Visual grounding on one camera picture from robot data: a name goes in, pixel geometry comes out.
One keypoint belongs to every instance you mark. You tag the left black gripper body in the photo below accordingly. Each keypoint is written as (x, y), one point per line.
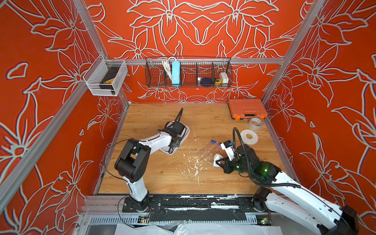
(178, 142)

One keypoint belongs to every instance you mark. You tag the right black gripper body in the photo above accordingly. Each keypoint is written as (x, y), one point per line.
(236, 166)

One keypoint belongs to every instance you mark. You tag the white wipe cloth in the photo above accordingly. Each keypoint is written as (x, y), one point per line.
(217, 160)

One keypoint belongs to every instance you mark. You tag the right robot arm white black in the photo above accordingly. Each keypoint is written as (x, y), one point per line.
(280, 193)

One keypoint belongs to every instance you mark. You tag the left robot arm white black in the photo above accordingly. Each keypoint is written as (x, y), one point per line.
(134, 157)

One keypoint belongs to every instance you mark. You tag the white plastic tray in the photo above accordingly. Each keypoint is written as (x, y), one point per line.
(181, 139)

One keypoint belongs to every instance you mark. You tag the white flat tape roll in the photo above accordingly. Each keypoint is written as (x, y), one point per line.
(249, 137)

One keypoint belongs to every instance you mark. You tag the clear tape roll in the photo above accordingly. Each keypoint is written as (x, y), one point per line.
(255, 124)

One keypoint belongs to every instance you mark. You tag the orange tool case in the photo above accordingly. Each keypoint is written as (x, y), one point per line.
(246, 108)

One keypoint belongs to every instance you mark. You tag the dark round object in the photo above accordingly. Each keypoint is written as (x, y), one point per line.
(206, 82)

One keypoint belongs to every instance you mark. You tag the light blue box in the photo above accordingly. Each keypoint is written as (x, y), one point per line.
(175, 73)

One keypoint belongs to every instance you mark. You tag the white small box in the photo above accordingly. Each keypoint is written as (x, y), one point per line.
(224, 78)

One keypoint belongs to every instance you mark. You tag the black wire basket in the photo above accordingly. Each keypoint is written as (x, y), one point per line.
(192, 69)

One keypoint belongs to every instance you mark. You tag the clear acrylic wall box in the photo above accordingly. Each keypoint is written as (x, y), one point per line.
(105, 77)

